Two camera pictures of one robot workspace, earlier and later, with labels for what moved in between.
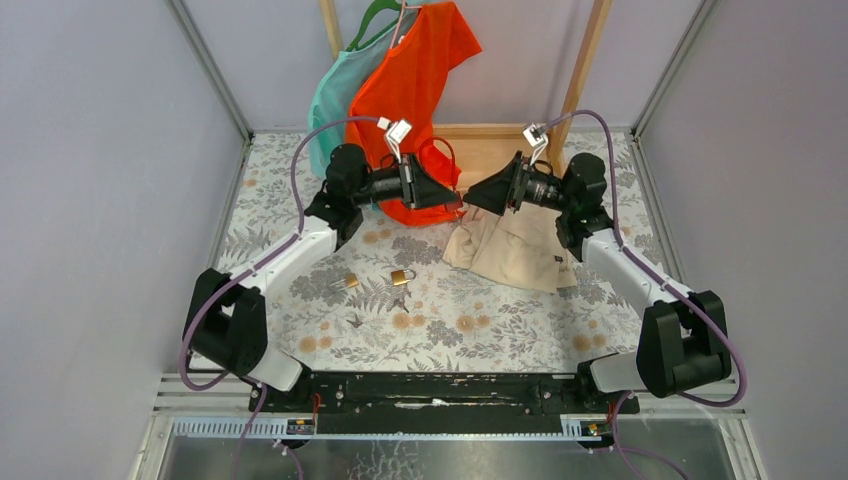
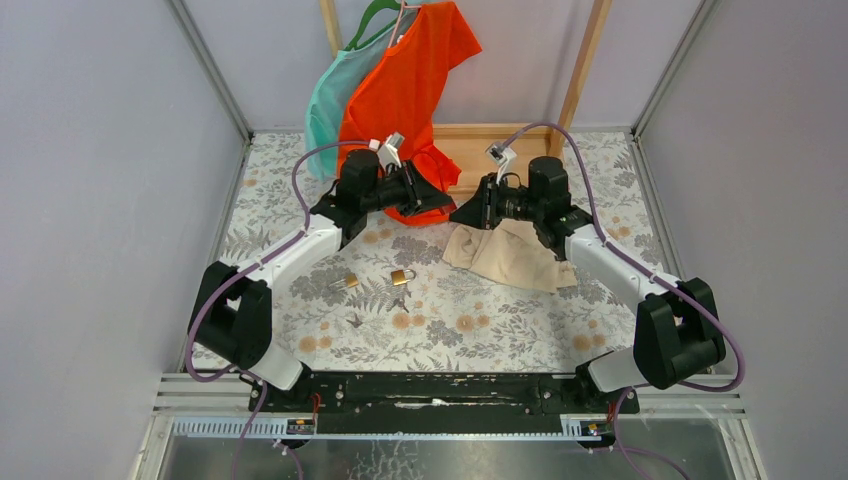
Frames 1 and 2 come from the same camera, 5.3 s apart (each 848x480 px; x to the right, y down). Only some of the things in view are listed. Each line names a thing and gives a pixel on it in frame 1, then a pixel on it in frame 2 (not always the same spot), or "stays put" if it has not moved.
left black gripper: x=416 y=188 stays put
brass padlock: x=402 y=277 stays put
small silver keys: x=398 y=302 stays put
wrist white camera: x=536 y=137 -> x=501 y=154
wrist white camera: x=396 y=133 -> x=388 y=149
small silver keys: x=357 y=323 stays put
